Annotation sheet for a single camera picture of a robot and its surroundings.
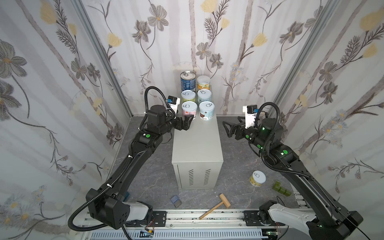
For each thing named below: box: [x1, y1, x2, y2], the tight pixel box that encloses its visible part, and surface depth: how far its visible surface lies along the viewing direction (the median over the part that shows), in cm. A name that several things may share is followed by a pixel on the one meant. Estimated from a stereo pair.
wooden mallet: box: [199, 193, 231, 220], surface depth 80 cm
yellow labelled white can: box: [249, 170, 267, 188], surface depth 85 cm
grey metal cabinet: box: [171, 114, 224, 190], surface depth 66 cm
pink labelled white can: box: [181, 101, 198, 118], surface depth 70 cm
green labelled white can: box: [181, 89, 196, 103], surface depth 76 cm
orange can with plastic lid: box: [196, 75, 211, 91], surface depth 81 cm
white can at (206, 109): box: [199, 100, 215, 121], surface depth 71 cm
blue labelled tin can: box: [180, 70, 196, 93], surface depth 80 cm
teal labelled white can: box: [197, 89, 212, 103], surface depth 78 cm
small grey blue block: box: [170, 195, 182, 208], surface depth 80 cm
